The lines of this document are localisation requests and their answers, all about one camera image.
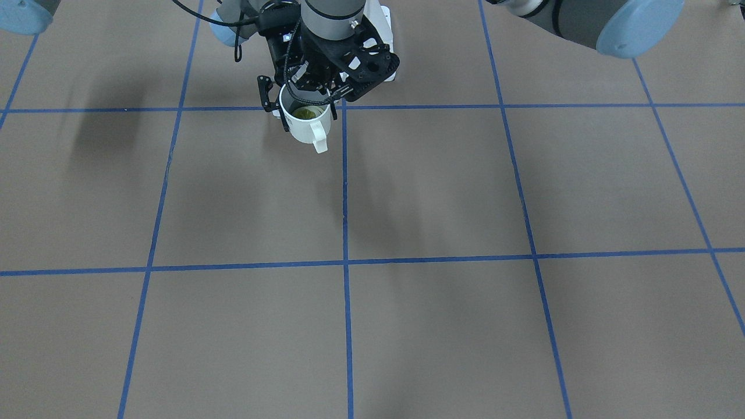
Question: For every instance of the white plastic cup with handle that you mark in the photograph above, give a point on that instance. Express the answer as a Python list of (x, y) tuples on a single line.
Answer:
[(313, 132)]

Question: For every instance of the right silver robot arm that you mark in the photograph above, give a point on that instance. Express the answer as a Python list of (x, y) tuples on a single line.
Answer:
[(233, 22)]

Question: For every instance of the white camera pole with base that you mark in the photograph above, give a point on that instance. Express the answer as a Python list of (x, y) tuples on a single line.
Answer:
[(333, 20)]

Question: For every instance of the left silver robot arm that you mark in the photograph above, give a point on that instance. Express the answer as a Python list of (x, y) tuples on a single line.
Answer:
[(623, 29)]

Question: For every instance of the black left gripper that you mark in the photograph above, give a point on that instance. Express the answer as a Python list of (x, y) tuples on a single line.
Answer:
[(293, 53)]

